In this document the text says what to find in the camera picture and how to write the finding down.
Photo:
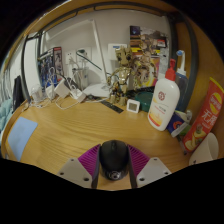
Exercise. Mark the white desk lamp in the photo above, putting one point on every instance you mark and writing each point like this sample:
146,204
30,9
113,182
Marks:
96,90

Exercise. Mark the small blue white box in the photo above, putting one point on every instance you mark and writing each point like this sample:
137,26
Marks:
176,125

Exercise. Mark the blue robot model kit box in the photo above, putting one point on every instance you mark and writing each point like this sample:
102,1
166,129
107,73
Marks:
50,66

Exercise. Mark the white blue electric toothbrush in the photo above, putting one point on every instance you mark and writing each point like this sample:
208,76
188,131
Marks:
181,83

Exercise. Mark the dark backpack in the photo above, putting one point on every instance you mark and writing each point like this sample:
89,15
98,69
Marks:
18,93

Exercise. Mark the small white desk clock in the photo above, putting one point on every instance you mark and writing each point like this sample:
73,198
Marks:
133,106

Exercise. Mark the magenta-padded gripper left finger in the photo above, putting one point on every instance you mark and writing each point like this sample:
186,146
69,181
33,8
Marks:
87,161

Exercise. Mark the brown tree figure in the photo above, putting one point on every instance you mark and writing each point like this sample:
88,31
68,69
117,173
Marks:
122,75

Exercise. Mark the black remote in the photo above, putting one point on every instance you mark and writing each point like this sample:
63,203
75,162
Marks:
111,106

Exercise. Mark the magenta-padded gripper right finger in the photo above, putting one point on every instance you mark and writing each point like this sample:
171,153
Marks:
140,161

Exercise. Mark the clear plastic container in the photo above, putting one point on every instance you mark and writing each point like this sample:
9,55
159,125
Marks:
37,93

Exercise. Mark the white power strip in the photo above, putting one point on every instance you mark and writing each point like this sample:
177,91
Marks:
78,94

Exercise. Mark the red chip can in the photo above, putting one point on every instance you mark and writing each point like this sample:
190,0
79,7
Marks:
206,113

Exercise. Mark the black computer mouse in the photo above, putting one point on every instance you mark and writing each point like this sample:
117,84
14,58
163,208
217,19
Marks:
114,158

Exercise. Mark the light blue mouse pad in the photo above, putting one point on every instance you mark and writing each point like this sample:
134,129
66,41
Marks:
21,136

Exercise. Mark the white wall socket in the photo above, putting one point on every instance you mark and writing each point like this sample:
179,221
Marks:
71,57

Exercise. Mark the white charger block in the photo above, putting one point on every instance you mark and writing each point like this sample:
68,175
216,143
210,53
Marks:
61,88

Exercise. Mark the white mug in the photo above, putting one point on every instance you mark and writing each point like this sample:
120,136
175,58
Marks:
206,150

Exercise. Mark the white lotion bottle red cap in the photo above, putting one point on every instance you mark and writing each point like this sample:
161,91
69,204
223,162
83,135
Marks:
163,103

